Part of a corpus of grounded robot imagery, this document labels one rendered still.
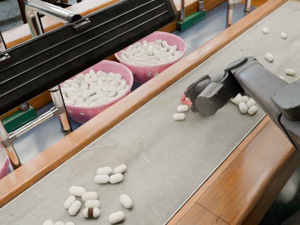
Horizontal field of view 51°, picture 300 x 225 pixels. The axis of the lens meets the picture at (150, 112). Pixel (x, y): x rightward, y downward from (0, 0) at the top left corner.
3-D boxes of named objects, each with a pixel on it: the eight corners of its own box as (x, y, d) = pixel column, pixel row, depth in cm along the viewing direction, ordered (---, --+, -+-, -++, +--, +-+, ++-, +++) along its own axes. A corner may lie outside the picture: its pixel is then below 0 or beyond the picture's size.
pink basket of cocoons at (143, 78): (199, 65, 122) (200, 43, 116) (154, 98, 107) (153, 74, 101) (148, 46, 137) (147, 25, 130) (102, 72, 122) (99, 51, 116)
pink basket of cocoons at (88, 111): (147, 89, 112) (145, 65, 106) (114, 139, 93) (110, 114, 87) (82, 77, 120) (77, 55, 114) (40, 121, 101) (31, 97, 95)
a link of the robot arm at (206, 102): (268, 84, 73) (248, 54, 71) (247, 114, 67) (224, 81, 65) (230, 97, 83) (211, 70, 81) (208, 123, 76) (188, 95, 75)
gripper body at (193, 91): (181, 92, 83) (200, 84, 77) (203, 76, 89) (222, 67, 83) (194, 113, 84) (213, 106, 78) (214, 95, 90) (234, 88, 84)
